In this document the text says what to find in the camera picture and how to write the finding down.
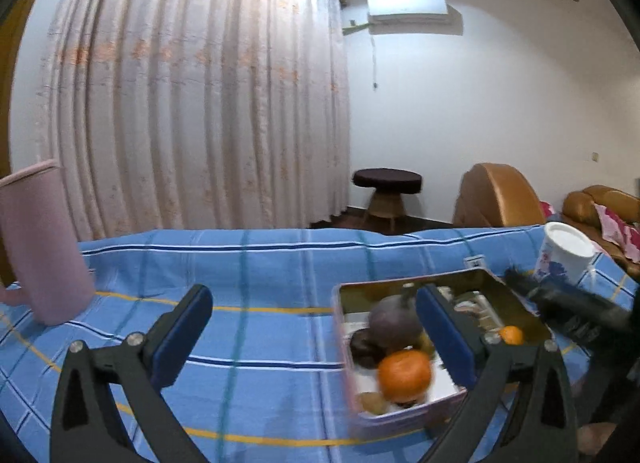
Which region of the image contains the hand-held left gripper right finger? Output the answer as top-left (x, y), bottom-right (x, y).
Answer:
top-left (415, 284), bottom-right (584, 463)

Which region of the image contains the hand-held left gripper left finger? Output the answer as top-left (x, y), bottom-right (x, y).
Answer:
top-left (49, 284), bottom-right (215, 463)

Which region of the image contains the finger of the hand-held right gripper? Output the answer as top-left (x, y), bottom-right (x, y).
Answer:
top-left (502, 267), bottom-right (542, 300)

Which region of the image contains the dark purple round fruit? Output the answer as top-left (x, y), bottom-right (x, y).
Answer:
top-left (368, 287), bottom-right (423, 354)

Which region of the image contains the round orange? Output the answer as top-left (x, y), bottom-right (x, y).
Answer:
top-left (377, 350), bottom-right (432, 401)

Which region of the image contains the dark brown round fruit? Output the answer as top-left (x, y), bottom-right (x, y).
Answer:
top-left (349, 329), bottom-right (387, 369)

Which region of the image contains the gold metal tin box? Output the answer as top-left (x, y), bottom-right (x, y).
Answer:
top-left (332, 268), bottom-right (553, 439)

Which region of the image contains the small brown kiwi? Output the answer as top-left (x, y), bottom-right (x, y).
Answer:
top-left (360, 392), bottom-right (391, 415)

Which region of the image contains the printed paper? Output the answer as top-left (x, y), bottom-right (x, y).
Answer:
top-left (345, 288), bottom-right (501, 336)

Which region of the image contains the white floral lidded cup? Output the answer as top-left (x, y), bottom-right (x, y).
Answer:
top-left (532, 221), bottom-right (598, 284)

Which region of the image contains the brown leather armchair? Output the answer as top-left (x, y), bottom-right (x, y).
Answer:
top-left (452, 163), bottom-right (548, 228)

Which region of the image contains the pink patterned cloth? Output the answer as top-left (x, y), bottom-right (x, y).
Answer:
top-left (595, 203), bottom-right (640, 264)

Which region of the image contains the brown leather sofa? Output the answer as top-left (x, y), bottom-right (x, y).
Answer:
top-left (562, 185), bottom-right (640, 274)

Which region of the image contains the blue plaid bedsheet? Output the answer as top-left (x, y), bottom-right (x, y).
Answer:
top-left (0, 224), bottom-right (640, 463)

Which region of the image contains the pink plastic pitcher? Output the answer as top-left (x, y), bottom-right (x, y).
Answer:
top-left (0, 159), bottom-right (96, 326)

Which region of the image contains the dark round stool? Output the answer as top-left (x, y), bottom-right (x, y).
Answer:
top-left (352, 168), bottom-right (423, 231)

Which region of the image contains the pale pink pleated curtain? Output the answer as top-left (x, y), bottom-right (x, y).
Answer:
top-left (35, 0), bottom-right (353, 244)

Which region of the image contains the wooden door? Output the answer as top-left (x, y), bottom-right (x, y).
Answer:
top-left (0, 0), bottom-right (31, 284)

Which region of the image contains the white air conditioner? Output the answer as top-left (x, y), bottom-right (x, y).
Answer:
top-left (366, 0), bottom-right (463, 36)

